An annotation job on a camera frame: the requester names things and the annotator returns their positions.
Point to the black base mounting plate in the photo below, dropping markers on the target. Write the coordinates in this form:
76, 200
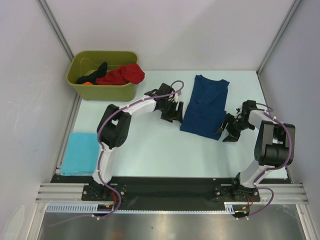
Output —
174, 193

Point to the left aluminium corner post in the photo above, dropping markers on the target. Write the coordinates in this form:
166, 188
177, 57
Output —
45, 8

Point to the aluminium corner post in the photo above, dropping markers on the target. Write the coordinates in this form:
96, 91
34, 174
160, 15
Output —
45, 8
279, 34

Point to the navy blue t shirt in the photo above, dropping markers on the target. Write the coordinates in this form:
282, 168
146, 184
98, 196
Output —
206, 109

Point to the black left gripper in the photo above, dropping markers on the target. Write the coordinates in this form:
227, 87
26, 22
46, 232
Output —
177, 115

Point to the aluminium frame rail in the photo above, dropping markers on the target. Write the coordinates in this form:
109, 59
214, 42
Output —
285, 194

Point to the olive green plastic bin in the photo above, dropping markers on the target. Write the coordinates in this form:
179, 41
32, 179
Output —
87, 62

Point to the right aluminium corner post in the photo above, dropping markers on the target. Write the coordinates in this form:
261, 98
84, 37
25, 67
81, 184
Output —
279, 34

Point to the folded turquoise t shirt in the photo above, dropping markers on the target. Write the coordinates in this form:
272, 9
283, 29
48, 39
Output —
81, 155

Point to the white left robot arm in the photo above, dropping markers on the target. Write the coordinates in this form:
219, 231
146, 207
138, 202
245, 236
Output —
114, 126

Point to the white slotted cable duct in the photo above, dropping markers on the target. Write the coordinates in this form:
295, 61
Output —
103, 209

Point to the black garment in bin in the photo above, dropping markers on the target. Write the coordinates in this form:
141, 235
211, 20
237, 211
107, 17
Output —
97, 74

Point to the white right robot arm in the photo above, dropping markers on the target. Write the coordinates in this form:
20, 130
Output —
274, 148

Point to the red t shirt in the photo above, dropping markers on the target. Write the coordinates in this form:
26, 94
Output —
122, 75

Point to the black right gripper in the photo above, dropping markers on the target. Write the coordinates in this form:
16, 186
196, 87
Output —
233, 125

